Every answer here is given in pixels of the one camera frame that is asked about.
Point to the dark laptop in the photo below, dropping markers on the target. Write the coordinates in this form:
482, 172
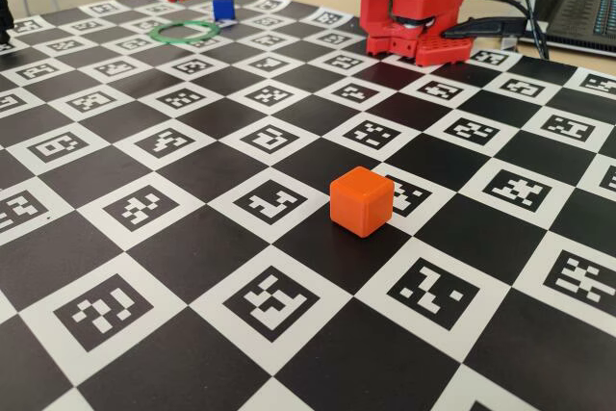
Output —
577, 7

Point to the black table clamp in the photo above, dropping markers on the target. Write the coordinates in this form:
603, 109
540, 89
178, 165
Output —
486, 28

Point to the orange cube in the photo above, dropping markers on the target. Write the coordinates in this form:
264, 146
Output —
361, 204

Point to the blue cube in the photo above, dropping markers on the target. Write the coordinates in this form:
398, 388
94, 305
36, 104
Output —
223, 7

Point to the black stand base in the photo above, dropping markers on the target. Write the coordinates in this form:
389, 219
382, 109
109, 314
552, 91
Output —
5, 16

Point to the black white marker mat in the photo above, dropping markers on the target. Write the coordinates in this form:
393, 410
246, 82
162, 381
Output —
192, 247

